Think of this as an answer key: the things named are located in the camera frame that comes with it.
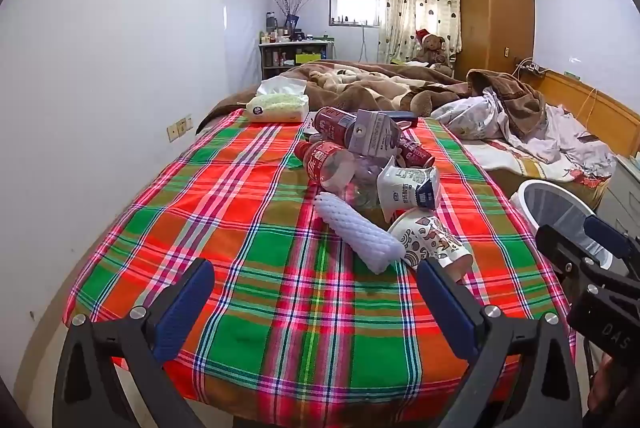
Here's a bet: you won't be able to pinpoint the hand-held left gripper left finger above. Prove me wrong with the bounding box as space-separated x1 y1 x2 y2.
52 258 216 428

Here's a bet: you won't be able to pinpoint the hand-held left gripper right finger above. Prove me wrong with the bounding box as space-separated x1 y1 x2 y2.
416 258 583 428

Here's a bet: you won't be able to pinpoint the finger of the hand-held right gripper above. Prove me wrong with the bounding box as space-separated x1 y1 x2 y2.
584 214 640 279
536 224 602 295

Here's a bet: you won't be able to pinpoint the white trash bin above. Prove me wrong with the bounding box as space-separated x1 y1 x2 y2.
510 180 613 271

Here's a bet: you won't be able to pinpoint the printed paper cup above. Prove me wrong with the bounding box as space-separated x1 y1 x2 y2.
387 208 473 283

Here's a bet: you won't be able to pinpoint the white foam net sleeve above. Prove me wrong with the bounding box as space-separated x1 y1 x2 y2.
314 192 406 273

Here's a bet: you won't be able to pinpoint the clear plastic bottle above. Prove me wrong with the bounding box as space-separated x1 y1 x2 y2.
345 155 396 209

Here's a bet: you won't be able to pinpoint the purple drink carton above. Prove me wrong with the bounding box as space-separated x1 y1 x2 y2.
347 110 403 159

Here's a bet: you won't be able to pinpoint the red-label plastic bottle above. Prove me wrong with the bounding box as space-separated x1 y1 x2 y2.
294 140 361 193

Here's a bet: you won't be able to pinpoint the pink metal can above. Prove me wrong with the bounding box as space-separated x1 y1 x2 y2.
315 106 359 149

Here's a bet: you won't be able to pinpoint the person's right hand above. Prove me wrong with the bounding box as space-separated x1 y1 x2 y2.
587 353 627 415

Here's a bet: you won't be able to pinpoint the grey drawer nightstand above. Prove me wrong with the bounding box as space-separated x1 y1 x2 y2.
595 153 640 239

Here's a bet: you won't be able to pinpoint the plaid tablecloth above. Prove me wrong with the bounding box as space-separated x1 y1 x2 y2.
62 108 576 424

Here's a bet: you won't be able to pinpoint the printed bed sheet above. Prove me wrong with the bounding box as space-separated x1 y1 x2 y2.
462 140 613 189

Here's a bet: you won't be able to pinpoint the wooden bed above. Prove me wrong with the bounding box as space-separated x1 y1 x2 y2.
196 58 640 213

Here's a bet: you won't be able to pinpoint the white floral quilt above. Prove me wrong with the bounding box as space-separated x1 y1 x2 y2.
432 90 617 183

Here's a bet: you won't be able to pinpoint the dark blue glasses case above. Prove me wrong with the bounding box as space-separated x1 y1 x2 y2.
382 110 419 129

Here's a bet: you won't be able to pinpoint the green tissue pack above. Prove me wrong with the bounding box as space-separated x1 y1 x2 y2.
243 75 310 123

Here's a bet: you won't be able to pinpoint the brown blanket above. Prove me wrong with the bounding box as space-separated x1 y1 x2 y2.
195 62 548 143

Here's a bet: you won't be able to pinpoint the teddy bear with red hat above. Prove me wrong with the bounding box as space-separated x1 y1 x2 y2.
415 29 453 68

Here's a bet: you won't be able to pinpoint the wooden wardrobe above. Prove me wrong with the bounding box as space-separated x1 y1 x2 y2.
459 0 536 81

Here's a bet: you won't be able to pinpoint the grey shelf with bottles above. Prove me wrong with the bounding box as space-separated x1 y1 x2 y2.
258 38 335 81

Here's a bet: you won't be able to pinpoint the vase with branches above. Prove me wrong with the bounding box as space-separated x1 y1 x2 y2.
265 0 323 36

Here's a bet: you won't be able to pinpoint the small window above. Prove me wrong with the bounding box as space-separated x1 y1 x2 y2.
329 0 382 27

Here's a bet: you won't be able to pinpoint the white charging cable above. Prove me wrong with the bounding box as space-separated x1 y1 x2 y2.
570 86 598 129

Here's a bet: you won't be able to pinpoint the beige wall sockets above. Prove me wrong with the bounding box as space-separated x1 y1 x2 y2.
166 114 194 143

